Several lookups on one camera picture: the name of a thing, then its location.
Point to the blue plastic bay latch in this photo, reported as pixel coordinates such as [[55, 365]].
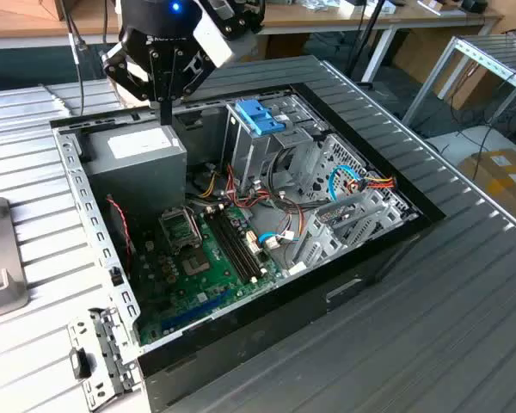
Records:
[[258, 116]]

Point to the grey power supply unit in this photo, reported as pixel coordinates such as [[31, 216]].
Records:
[[133, 172]]

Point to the cardboard box white labels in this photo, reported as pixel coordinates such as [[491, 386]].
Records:
[[490, 180]]

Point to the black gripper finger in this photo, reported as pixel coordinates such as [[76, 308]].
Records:
[[159, 77], [176, 69]]

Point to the silver disk bay cage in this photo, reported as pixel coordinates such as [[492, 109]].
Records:
[[314, 254]]

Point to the grey parts rack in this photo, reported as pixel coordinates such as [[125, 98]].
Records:
[[0, 249]]

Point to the brown cardboard panel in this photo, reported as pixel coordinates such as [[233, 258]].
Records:
[[421, 56]]

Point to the black RAM slot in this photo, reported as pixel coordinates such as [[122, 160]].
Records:
[[228, 247], [244, 241], [233, 245], [239, 243]]

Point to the blue expansion slot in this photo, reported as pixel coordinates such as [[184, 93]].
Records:
[[174, 322]]

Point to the black camera bracket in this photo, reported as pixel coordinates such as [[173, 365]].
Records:
[[241, 17]]

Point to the silver optical drive cage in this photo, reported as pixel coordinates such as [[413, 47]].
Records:
[[245, 150]]

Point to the silver hinged slot bracket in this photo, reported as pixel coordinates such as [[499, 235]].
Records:
[[107, 353]]

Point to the CPU socket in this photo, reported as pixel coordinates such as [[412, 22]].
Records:
[[194, 263]]

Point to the green motherboard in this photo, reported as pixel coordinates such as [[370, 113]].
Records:
[[215, 275]]

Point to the black open PC case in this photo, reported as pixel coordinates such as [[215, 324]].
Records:
[[284, 310]]

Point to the wooden desk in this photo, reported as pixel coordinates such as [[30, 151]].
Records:
[[327, 19]]

